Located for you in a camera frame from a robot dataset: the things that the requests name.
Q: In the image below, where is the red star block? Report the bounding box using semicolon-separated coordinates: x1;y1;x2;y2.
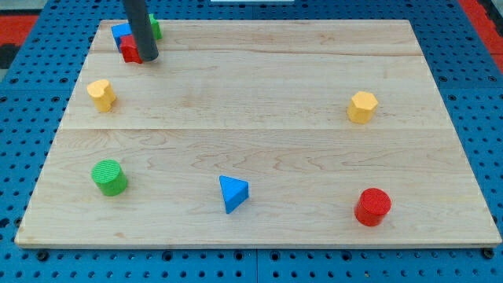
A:
119;35;143;64

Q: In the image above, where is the yellow heart block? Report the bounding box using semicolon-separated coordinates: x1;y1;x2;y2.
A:
86;79;116;112

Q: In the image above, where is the wooden board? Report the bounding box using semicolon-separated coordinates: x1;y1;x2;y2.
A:
15;20;501;249

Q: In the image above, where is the blue triangle block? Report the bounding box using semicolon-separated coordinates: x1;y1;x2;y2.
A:
218;175;249;214

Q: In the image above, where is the yellow hexagon block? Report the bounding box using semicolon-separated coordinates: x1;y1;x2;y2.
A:
347;91;379;124

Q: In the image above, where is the red cylinder block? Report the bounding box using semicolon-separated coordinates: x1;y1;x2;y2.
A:
354;188;392;226

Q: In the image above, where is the green block behind rod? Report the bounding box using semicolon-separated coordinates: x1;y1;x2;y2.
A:
149;13;163;40

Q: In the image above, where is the green cylinder block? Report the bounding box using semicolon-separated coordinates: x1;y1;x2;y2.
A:
91;160;128;197

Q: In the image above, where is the blue cube block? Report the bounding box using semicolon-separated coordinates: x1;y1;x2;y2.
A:
111;23;131;53

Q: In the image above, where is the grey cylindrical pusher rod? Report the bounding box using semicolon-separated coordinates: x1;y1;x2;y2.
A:
122;0;159;62

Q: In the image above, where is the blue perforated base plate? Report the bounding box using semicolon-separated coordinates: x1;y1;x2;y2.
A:
1;1;502;282

